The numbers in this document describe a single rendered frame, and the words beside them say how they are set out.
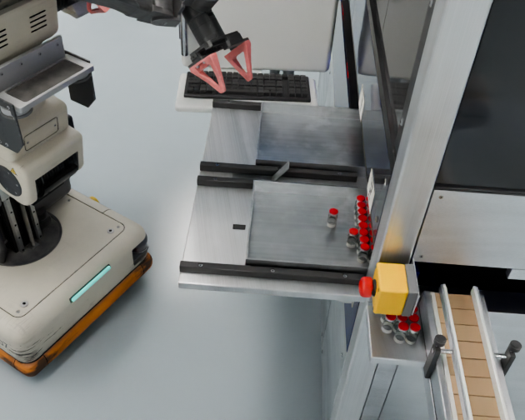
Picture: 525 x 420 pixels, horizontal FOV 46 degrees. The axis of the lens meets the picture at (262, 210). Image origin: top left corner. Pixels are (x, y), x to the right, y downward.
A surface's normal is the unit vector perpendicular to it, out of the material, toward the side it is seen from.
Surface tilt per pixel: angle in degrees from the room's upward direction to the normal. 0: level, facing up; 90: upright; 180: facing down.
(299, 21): 90
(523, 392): 90
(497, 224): 90
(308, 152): 0
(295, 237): 0
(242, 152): 0
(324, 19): 90
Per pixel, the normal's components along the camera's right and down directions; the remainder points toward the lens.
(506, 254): -0.06, 0.69
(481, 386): 0.05, -0.73
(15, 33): 0.83, 0.50
